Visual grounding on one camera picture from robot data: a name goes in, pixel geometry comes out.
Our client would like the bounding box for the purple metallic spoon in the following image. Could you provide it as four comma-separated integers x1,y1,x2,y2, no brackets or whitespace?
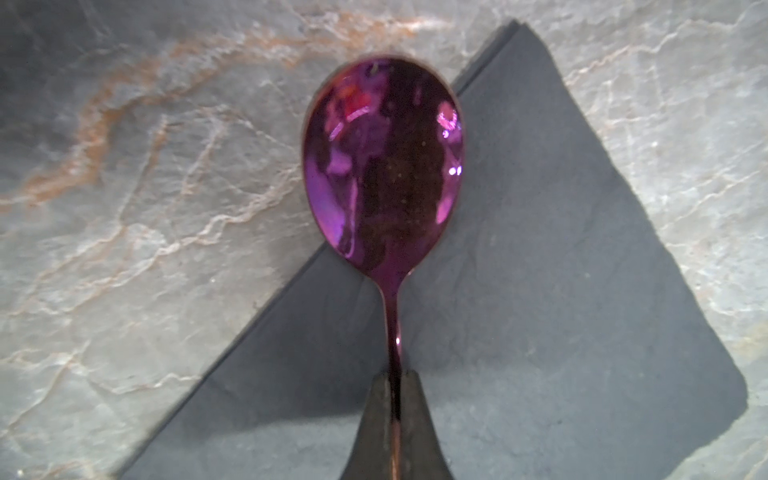
302,54,465,479

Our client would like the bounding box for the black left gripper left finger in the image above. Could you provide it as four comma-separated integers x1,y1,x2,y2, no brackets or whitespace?
340,373,392,480

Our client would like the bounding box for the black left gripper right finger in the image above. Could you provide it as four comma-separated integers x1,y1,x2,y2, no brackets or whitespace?
400,370,454,480

